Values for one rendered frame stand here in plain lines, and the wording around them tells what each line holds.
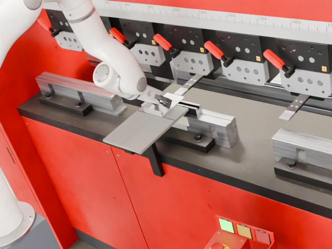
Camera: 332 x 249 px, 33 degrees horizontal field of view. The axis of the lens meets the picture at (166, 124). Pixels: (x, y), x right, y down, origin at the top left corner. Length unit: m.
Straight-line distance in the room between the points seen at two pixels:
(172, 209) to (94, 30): 0.84
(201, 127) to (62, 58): 1.01
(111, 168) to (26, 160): 0.56
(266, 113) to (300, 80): 2.04
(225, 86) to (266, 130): 1.32
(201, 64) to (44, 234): 0.70
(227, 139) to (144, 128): 0.28
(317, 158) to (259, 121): 1.83
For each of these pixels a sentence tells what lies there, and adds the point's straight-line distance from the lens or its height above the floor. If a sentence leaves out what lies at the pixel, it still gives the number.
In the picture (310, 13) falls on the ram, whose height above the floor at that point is 1.42.
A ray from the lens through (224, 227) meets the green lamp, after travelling 1.75.
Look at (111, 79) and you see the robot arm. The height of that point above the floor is 1.25.
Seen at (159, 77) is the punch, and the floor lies 1.10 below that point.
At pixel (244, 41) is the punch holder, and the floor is 1.32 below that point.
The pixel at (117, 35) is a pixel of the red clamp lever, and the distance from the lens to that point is 1.88.
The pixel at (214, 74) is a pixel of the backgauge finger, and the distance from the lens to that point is 2.09.
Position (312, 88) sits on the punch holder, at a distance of 1.55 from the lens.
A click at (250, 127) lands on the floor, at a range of 3.50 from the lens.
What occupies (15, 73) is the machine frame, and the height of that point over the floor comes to 1.02.
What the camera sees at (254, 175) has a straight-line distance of 1.79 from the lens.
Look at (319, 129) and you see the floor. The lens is 3.40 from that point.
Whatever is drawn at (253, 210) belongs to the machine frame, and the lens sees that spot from 1.86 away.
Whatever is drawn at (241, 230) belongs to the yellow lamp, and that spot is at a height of 0.81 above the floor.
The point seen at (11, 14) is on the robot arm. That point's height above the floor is 1.59.
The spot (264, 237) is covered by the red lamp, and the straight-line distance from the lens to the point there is 1.68.
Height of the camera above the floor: 2.04
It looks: 33 degrees down
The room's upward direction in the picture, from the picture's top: 16 degrees counter-clockwise
